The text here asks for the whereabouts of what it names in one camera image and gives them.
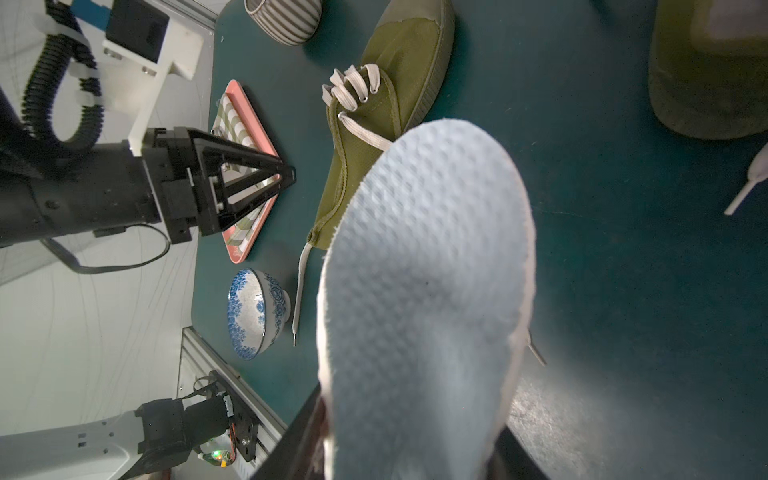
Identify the light blue insole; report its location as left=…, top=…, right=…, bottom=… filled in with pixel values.
left=317, top=119, right=536, bottom=479

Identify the pink tray checkered cloth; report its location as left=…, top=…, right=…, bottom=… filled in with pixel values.
left=209, top=79, right=282, bottom=265

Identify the blue white patterned bowl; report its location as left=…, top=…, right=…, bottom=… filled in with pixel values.
left=227, top=268, right=291, bottom=361

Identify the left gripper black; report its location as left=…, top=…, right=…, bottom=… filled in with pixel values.
left=1, top=128, right=296, bottom=246

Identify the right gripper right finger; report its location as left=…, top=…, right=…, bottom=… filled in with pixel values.
left=485, top=427, right=549, bottom=480

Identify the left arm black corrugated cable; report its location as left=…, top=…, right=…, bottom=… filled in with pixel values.
left=20, top=0, right=104, bottom=158

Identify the green table mat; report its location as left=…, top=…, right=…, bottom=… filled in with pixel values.
left=192, top=1, right=767, bottom=479

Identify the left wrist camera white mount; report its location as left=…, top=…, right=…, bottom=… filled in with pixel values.
left=32, top=0, right=205, bottom=157

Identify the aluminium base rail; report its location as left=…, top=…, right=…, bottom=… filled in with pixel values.
left=177, top=327, right=286, bottom=479

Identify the striped ceramic cup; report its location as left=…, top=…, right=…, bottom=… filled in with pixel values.
left=243, top=0, right=323, bottom=46

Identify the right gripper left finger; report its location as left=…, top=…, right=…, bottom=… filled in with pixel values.
left=250, top=385, right=327, bottom=480

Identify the olive green shoe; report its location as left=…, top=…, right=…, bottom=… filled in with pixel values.
left=647, top=0, right=768, bottom=217
left=291, top=0, right=455, bottom=336

